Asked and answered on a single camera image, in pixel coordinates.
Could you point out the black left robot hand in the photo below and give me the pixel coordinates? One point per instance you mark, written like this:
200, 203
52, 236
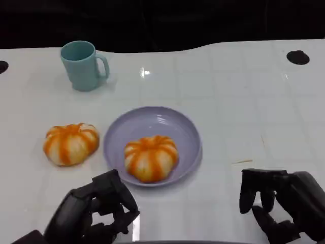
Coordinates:
73, 216

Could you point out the lilac plate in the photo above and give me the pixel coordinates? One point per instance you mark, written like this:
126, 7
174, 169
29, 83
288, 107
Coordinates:
152, 122

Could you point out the orange and white bread roll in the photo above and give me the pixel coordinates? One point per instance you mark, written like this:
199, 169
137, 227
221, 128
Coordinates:
69, 145
151, 160

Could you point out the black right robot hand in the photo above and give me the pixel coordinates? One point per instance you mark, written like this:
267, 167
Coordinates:
304, 200

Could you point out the black round table grommet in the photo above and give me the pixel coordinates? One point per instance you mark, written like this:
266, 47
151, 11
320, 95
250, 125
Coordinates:
297, 57
3, 67

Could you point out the pale green mug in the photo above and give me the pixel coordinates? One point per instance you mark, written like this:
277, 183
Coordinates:
80, 71

